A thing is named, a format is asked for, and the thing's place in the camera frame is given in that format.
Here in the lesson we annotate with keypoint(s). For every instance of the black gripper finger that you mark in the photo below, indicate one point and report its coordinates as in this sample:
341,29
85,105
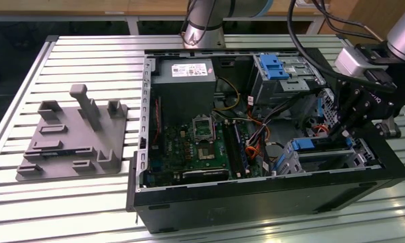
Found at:
361,116
349,106

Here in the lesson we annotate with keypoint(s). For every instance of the hard disk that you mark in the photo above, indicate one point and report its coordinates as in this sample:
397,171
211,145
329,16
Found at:
304,144

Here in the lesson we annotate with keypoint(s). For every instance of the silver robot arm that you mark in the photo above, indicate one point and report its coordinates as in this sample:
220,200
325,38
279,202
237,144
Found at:
204,30

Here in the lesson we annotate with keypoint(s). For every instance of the metal disk bay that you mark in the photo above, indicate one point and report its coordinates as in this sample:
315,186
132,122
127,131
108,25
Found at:
292,164

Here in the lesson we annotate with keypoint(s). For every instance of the black RAM slot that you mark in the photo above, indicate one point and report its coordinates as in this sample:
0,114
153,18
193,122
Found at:
229,152

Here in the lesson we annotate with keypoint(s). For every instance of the metal optical drive cage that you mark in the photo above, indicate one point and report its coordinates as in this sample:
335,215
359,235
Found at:
291,86

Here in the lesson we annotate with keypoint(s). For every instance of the blue drive latch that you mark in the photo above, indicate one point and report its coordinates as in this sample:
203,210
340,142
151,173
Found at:
273,67

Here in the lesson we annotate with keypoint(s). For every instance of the wooden cabinet panel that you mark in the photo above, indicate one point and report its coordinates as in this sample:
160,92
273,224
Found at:
357,12

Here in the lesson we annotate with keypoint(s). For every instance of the clear plastic box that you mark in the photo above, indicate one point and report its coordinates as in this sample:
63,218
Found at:
327,3

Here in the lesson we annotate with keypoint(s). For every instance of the CPU socket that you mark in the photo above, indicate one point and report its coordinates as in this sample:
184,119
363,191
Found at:
207,151

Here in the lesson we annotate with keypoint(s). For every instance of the black power supply unit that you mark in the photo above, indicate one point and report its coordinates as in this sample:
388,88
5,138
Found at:
181,98

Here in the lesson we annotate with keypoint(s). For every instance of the black graphics card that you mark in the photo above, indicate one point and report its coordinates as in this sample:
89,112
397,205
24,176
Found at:
205,174

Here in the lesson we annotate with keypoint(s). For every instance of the green motherboard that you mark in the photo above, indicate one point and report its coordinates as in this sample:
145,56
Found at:
175,152

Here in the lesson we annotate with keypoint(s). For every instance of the black open PC case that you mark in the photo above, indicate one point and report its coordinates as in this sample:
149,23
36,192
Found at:
223,210

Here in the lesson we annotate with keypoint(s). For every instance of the grey parts rack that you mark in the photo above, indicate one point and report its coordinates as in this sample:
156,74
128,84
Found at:
71,131

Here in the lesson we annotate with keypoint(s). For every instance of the wooden bench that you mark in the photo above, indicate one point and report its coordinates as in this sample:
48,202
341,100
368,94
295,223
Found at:
88,6

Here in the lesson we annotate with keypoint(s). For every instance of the green part in rack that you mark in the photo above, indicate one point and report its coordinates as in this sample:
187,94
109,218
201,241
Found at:
57,154

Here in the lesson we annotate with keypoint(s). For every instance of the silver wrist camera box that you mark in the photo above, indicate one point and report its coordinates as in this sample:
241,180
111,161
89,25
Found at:
355,60

